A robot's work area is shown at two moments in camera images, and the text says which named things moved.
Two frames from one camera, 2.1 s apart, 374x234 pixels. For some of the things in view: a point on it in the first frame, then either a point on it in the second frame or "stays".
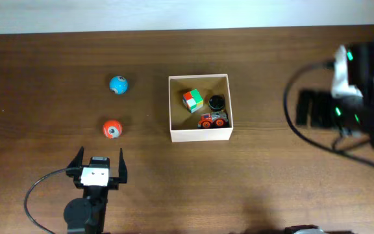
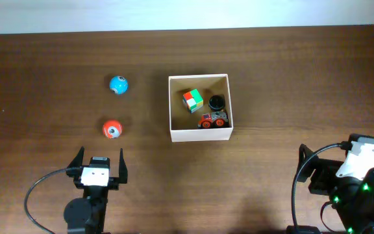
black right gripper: (311, 108) → (319, 175)
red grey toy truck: (216, 117) stays
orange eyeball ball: (112, 129) stays
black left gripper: (113, 182) stays
